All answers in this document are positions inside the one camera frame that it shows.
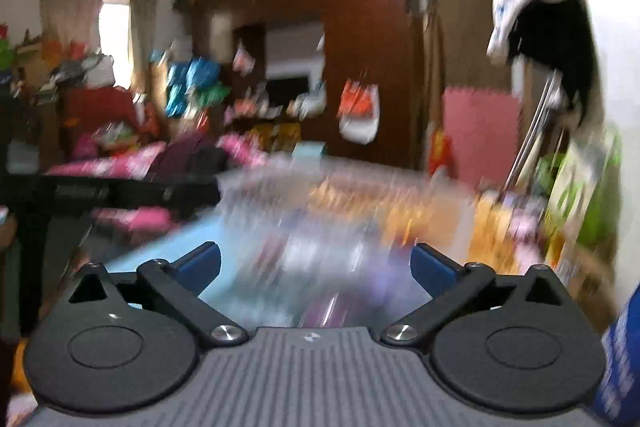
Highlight white plastic basket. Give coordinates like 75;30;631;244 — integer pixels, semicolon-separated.
215;159;476;325

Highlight pink floral blanket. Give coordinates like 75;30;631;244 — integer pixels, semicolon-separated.
46;141;263;180

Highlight window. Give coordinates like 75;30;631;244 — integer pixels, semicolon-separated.
100;0;133;88

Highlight green and white bag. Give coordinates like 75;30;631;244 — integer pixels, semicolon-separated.
537;129;623;254

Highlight blue shopping bag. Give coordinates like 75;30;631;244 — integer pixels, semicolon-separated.
589;281;640;427

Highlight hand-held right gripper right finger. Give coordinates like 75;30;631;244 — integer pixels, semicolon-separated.
381;243;572;349

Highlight dark purple clothes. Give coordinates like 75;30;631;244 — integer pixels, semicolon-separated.
149;134;227;180

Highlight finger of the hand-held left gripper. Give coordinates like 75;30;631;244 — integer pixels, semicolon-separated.
47;175;222;212

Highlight blue plastic bags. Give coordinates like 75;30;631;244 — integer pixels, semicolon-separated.
164;59;222;116

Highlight orange and white plastic bag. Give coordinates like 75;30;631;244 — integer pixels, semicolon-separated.
337;79;382;144

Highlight red cloth covered cabinet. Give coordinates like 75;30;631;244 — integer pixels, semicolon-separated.
59;86;147;148

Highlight pink foam mat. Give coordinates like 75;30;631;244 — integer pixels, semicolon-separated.
442;88;523;188

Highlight red and white plastic bag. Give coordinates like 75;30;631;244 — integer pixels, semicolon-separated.
232;41;257;76

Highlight brown wooden door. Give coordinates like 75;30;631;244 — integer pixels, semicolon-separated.
434;0;497;94

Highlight beige curtain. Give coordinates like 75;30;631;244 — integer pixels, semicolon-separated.
39;0;160;90

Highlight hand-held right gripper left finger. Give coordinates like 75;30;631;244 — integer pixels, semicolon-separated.
65;242;249;349

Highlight brown wooden wardrobe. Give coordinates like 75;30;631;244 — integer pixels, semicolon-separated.
190;0;431;168

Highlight black television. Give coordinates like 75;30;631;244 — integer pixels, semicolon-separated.
264;76;312;108

